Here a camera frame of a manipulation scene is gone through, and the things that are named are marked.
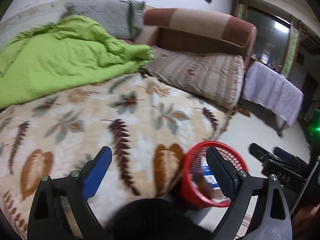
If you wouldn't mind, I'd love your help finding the blue white box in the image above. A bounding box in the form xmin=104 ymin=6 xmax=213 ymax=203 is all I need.
xmin=202 ymin=165 xmax=217 ymax=187

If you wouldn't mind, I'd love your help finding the person's right hand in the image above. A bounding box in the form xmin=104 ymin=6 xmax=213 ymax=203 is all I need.
xmin=292 ymin=205 xmax=319 ymax=239

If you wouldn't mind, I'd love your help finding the red plastic basket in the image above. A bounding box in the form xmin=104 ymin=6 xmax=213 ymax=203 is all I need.
xmin=181 ymin=141 xmax=249 ymax=209

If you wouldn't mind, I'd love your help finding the lavender cloth covered table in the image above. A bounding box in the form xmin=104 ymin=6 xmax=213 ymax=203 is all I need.
xmin=241 ymin=61 xmax=303 ymax=126

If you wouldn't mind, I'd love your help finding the brown striped pillow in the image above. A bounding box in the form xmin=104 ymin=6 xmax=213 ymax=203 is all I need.
xmin=141 ymin=46 xmax=245 ymax=109

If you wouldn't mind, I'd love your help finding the leaf pattern bed blanket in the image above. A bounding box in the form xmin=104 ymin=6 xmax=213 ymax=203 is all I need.
xmin=1 ymin=74 xmax=228 ymax=239

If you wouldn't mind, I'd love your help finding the brown beige headboard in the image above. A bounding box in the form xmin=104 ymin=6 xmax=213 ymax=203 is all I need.
xmin=133 ymin=8 xmax=257 ymax=66

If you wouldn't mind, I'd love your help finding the green quilt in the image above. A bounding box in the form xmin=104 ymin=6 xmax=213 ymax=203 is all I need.
xmin=1 ymin=15 xmax=153 ymax=109

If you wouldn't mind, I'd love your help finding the grey quilted pillow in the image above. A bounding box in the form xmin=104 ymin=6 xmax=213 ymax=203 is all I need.
xmin=65 ymin=0 xmax=145 ymax=41

